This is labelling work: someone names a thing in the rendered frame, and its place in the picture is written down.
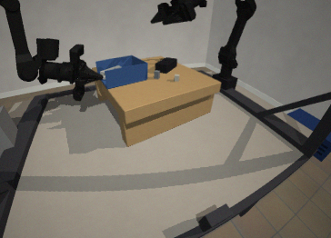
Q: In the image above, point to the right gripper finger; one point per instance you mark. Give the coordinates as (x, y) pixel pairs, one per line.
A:
(178, 16)
(160, 16)

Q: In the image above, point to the blue open tray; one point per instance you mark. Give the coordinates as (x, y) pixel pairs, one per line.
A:
(137, 72)

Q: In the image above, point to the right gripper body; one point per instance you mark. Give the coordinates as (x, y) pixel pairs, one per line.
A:
(189, 10)

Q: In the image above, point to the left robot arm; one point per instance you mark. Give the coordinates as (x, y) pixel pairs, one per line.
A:
(47, 50)

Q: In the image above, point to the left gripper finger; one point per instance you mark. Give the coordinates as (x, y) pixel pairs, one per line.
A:
(87, 80)
(88, 72)

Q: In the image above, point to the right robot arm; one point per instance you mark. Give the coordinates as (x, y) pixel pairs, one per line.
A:
(227, 54)

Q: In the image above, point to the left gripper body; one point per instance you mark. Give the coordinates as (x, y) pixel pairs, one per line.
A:
(70, 72)

